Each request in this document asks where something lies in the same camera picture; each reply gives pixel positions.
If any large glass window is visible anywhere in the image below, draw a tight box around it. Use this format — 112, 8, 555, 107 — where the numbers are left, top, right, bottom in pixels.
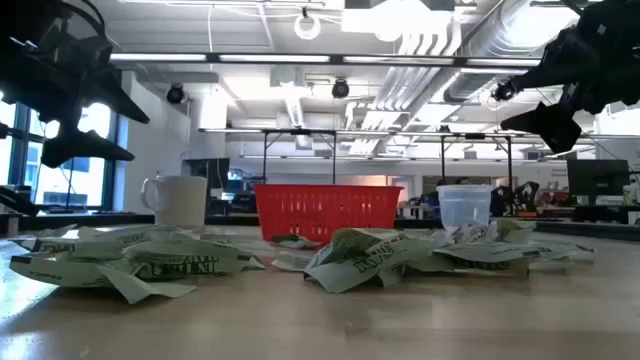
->
0, 99, 119, 211

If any silver ventilation duct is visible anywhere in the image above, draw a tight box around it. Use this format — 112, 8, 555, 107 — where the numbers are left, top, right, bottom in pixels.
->
442, 0, 581, 104

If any white cable ring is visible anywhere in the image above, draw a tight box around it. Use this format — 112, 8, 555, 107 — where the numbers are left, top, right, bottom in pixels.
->
293, 12, 322, 41

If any clear plastic cup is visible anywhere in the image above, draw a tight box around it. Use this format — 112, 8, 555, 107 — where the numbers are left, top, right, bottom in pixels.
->
436, 184, 494, 232

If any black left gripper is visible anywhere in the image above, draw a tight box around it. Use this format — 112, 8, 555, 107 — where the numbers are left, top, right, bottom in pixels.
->
0, 29, 151, 169

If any red plastic basket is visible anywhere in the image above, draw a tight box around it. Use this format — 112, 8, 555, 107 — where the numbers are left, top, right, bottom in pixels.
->
253, 183, 404, 245

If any white ceramic mug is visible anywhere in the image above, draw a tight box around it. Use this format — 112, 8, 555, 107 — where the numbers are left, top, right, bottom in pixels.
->
140, 174, 208, 229

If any black computer monitor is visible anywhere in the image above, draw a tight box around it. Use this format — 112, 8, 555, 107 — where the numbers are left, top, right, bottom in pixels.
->
567, 159, 631, 207

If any black cabinet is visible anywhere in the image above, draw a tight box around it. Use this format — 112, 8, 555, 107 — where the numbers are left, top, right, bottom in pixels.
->
185, 158, 231, 215

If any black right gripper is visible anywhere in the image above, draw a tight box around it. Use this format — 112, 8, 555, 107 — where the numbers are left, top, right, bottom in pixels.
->
500, 0, 621, 154

